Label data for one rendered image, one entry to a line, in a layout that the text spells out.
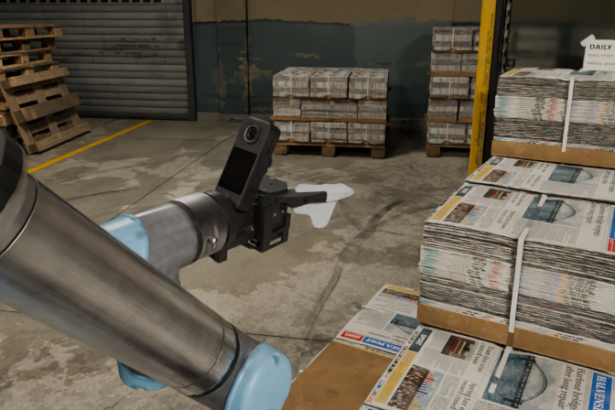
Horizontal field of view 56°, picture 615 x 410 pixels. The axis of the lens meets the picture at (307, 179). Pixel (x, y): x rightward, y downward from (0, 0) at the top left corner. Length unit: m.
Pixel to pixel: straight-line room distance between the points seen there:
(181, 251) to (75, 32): 8.12
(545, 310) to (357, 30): 6.56
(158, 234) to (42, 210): 0.24
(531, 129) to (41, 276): 1.45
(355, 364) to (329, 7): 6.37
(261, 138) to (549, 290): 0.66
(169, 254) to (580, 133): 1.27
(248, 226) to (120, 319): 0.33
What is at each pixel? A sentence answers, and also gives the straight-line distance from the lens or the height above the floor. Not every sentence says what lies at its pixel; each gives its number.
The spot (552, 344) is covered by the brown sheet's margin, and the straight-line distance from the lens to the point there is 1.20.
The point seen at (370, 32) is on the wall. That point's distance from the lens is 7.52.
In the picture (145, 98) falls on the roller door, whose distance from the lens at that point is 8.33.
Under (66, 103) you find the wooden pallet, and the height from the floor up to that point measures 0.41.
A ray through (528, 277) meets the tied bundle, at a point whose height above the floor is 0.98.
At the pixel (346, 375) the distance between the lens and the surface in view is 1.49.
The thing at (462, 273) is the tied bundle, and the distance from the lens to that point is 1.18.
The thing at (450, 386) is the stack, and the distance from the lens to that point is 1.09.
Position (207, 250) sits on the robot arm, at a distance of 0.66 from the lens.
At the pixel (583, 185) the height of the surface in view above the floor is 1.07.
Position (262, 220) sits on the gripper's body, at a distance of 0.72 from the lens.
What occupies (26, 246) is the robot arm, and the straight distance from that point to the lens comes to 0.38.
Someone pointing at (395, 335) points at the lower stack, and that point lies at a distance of 1.66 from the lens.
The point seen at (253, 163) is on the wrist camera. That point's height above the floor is 1.28.
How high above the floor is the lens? 1.46
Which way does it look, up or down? 16 degrees down
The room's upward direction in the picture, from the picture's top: straight up
